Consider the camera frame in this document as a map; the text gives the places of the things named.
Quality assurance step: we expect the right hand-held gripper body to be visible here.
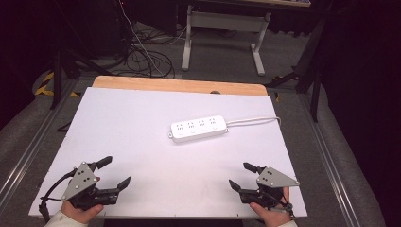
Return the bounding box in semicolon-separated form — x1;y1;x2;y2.
238;165;301;212

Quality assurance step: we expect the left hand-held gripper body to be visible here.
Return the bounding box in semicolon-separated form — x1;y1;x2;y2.
61;161;121;212

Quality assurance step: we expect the person's left hand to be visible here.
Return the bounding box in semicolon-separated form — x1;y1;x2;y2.
60;176;105;225

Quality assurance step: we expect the person's right hand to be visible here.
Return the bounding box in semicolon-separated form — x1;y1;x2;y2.
249;186;292;227

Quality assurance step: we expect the white board sheet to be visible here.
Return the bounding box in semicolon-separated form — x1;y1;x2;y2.
27;86;308;219

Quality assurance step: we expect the white power strip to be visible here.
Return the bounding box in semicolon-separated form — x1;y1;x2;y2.
167;114;230;144

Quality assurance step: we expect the yellow black floor tape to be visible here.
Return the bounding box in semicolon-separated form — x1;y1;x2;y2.
34;71;81;98

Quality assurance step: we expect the black metal stand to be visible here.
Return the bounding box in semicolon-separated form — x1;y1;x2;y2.
49;46;112;111
264;18;329;123

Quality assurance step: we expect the wooden desk top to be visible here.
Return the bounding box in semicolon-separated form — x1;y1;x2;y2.
195;0;313;9

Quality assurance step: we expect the thin right gripper cable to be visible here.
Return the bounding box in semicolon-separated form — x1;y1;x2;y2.
271;194;297;219

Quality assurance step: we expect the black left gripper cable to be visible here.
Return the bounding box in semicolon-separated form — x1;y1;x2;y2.
38;167;78;223

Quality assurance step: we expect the white power strip cable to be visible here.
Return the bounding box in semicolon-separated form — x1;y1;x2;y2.
225;115;282;128

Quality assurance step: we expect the aluminium floor rail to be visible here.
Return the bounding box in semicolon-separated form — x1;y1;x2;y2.
0;79;80;203
297;93;361;227

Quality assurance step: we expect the black floor cable bundle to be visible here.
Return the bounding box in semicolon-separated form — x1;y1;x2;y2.
108;27;176;79

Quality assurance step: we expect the white floor cable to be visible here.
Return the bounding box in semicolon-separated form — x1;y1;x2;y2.
117;0;166;78

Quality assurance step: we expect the white metal desk frame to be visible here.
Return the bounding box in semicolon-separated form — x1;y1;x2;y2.
181;4;272;78

